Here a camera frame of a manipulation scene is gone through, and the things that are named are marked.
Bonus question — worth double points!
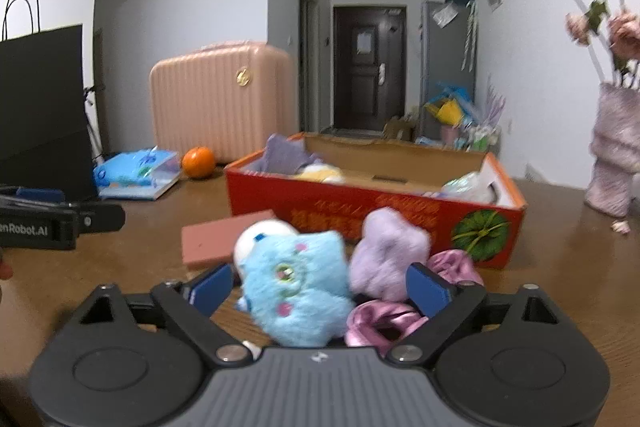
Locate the orange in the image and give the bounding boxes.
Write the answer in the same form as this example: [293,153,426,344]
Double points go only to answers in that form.
[181,147,217,179]

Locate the dark brown entrance door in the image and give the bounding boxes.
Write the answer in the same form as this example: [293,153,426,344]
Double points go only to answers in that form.
[333,5,407,131]

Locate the pink textured vase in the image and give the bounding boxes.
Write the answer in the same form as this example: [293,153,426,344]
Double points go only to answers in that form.
[584,82,640,218]

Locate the pink satin scrunchie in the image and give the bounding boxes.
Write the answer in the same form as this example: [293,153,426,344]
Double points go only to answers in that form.
[345,250,485,355]

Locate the red cardboard box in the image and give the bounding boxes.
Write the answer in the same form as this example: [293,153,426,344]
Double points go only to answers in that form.
[224,132,528,270]

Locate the blue wet wipes pack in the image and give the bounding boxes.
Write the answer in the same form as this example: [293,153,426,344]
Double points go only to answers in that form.
[93,148,182,200]

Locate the lilac fluffy plush toy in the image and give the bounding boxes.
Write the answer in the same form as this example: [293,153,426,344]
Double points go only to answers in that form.
[348,207,432,303]

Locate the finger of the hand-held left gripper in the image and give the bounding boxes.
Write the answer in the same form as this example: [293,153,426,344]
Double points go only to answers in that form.
[75,203,126,235]
[0,186,66,208]

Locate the brown cardboard box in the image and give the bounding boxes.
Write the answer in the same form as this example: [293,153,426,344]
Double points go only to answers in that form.
[382,117,416,142]

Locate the grey refrigerator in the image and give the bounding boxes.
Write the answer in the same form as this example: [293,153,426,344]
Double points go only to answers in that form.
[420,0,478,140]

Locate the pink ribbed suitcase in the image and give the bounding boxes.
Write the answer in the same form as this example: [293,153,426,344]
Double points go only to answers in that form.
[149,40,296,165]

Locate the pink layered sponge block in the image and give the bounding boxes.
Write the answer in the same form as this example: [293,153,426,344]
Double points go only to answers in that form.
[181,209,277,269]

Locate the black paper bag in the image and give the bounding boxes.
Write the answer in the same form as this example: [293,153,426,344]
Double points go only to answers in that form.
[0,0,99,202]

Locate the black tripod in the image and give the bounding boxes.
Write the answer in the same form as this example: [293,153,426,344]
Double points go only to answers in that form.
[82,84,106,162]

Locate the purple cone sachet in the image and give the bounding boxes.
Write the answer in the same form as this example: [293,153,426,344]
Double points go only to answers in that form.
[250,134,323,175]

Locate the blue and yellow bags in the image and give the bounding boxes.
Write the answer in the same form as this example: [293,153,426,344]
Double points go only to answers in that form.
[424,82,476,128]

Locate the purple dried lavender bunch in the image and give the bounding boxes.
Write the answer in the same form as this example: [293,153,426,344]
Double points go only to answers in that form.
[482,74,506,128]

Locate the wire cart with bottles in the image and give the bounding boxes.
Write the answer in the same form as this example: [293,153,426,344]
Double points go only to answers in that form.
[457,124,501,152]

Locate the yellow plush toy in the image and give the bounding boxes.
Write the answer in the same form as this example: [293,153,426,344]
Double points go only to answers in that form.
[295,164,346,184]

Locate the hanging folded umbrella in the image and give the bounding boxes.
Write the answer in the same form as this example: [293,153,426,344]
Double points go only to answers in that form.
[462,2,478,72]

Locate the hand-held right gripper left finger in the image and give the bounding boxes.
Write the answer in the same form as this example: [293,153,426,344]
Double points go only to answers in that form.
[67,263,253,365]

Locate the blue plush star toy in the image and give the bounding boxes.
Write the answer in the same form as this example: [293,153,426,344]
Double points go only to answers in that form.
[235,230,357,348]

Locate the clear plastic bag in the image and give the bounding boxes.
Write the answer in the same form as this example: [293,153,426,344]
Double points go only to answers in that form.
[432,4,458,28]
[442,172,493,202]

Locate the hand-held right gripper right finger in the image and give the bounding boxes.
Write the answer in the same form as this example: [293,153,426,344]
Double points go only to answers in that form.
[387,263,563,365]

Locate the grey side door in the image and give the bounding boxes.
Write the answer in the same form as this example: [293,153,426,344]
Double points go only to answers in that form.
[299,0,321,132]

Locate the white round soft toy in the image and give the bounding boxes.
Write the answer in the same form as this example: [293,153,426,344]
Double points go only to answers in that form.
[233,219,301,280]

